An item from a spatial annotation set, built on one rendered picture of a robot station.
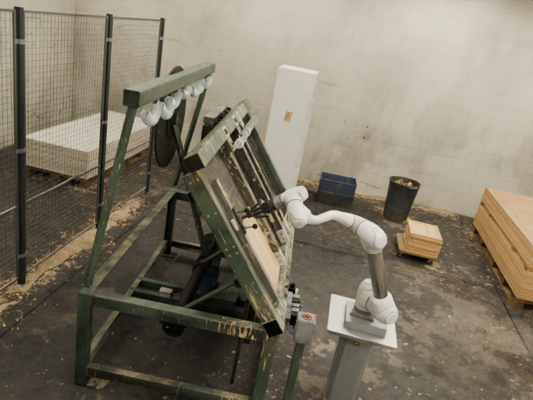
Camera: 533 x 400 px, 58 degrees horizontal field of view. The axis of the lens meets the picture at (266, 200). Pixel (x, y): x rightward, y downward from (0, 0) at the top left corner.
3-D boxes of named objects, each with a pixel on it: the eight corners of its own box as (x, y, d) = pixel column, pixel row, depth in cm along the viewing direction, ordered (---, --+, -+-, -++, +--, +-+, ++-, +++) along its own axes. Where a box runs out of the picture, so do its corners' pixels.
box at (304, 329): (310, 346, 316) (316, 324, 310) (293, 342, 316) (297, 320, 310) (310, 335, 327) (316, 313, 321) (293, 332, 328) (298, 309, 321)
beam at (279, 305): (269, 338, 317) (284, 333, 314) (261, 324, 313) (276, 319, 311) (287, 214, 523) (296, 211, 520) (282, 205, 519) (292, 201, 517)
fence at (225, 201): (272, 300, 336) (278, 298, 335) (211, 182, 310) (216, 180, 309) (273, 296, 340) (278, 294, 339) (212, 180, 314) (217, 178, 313)
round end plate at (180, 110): (157, 182, 351) (168, 71, 323) (150, 180, 351) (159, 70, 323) (185, 154, 425) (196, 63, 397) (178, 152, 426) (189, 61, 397)
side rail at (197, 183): (261, 324, 314) (276, 318, 311) (182, 178, 284) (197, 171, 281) (262, 318, 319) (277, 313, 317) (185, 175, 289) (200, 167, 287)
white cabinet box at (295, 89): (289, 203, 766) (316, 75, 693) (254, 195, 773) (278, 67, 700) (294, 191, 823) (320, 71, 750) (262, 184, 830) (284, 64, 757)
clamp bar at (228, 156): (278, 268, 379) (304, 258, 374) (209, 134, 347) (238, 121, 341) (278, 262, 388) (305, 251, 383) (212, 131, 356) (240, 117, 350)
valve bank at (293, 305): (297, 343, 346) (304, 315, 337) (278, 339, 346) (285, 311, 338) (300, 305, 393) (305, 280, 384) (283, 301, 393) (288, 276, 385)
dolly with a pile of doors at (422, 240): (435, 267, 639) (444, 240, 624) (396, 258, 645) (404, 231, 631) (429, 248, 696) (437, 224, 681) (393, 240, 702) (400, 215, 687)
